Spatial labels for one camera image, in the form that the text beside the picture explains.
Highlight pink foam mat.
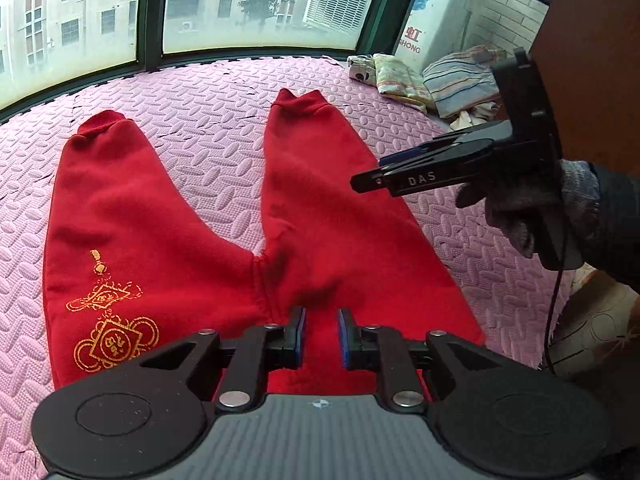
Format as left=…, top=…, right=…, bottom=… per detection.
left=0, top=55, right=587, bottom=480

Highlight dark green window frame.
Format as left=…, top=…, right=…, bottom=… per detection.
left=0, top=0, right=557, bottom=112

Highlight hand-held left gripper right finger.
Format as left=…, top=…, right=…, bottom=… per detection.
left=336, top=307, right=506, bottom=409

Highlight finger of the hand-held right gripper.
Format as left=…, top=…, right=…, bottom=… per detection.
left=378, top=143, right=437, bottom=167
left=349, top=171, right=397, bottom=194

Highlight white crumpled cloth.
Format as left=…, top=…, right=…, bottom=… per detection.
left=449, top=101, right=502, bottom=132

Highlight brown wooden cabinet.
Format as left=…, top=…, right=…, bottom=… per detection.
left=531, top=0, right=640, bottom=177

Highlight white dotted cloth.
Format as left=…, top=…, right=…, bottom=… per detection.
left=347, top=53, right=377, bottom=84

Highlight white appliance box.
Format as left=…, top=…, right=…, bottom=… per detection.
left=392, top=0, right=497, bottom=74

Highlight person's right hand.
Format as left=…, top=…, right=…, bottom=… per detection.
left=455, top=160, right=602, bottom=261

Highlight beige patterned cushion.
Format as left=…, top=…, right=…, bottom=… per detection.
left=544, top=269, right=640, bottom=463

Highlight floral folded cloth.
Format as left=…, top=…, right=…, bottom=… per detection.
left=372, top=53, right=435, bottom=112

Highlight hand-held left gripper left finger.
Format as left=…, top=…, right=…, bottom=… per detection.
left=139, top=306, right=307, bottom=409

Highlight red pants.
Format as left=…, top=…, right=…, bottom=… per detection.
left=42, top=87, right=487, bottom=397

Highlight person's right forearm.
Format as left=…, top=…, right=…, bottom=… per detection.
left=589, top=161, right=640, bottom=283

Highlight black cable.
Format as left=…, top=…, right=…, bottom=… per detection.
left=543, top=227, right=570, bottom=373

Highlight striped folded cloth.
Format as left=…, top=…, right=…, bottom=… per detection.
left=422, top=45, right=510, bottom=119

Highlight apartment building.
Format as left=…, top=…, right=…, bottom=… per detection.
left=0, top=0, right=321, bottom=103

